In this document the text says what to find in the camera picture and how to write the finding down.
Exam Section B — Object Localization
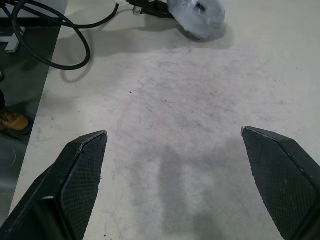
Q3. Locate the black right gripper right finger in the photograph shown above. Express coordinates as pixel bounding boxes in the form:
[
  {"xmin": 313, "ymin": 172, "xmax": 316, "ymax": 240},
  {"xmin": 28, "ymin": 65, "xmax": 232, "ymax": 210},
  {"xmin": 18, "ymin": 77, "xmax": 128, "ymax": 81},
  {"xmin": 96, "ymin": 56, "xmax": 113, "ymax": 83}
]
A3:
[{"xmin": 240, "ymin": 125, "xmax": 320, "ymax": 240}]

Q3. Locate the light grey metal foot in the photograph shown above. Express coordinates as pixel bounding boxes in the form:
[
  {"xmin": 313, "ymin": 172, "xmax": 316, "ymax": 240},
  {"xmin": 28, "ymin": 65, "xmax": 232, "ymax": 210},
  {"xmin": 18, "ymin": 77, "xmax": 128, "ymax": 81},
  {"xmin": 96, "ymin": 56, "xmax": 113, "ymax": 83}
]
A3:
[{"xmin": 0, "ymin": 26, "xmax": 26, "ymax": 54}]

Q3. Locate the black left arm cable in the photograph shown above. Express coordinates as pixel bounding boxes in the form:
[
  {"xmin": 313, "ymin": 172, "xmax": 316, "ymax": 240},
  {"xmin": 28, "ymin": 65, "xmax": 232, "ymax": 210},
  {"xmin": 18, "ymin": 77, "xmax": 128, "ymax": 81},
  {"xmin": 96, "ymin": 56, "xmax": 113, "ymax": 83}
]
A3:
[{"xmin": 11, "ymin": 0, "xmax": 120, "ymax": 71}]

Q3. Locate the tan work boot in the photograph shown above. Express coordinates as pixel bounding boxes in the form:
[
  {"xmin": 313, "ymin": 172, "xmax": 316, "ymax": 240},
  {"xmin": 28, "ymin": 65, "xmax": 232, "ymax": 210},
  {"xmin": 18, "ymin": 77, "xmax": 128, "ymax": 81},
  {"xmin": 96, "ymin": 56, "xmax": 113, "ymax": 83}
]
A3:
[{"xmin": 0, "ymin": 109, "xmax": 35, "ymax": 137}]

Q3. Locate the black metal table frame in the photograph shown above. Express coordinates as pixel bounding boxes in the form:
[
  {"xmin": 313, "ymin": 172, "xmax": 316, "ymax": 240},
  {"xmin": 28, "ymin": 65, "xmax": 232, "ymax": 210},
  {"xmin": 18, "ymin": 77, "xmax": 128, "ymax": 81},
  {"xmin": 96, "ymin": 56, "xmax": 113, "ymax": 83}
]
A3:
[{"xmin": 0, "ymin": 17, "xmax": 70, "ymax": 28}]

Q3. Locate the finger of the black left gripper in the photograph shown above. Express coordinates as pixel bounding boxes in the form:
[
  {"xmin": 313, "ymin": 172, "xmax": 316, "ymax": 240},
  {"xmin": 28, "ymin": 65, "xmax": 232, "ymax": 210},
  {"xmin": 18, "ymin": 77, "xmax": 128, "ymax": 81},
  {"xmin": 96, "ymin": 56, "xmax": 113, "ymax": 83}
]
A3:
[{"xmin": 143, "ymin": 1, "xmax": 177, "ymax": 20}]

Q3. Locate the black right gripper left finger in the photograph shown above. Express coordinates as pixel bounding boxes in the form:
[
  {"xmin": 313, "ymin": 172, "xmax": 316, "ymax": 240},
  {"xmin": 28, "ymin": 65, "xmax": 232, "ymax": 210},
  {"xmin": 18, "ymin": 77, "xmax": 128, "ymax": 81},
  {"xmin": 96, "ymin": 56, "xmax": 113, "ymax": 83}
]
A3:
[{"xmin": 0, "ymin": 129, "xmax": 109, "ymax": 240}]

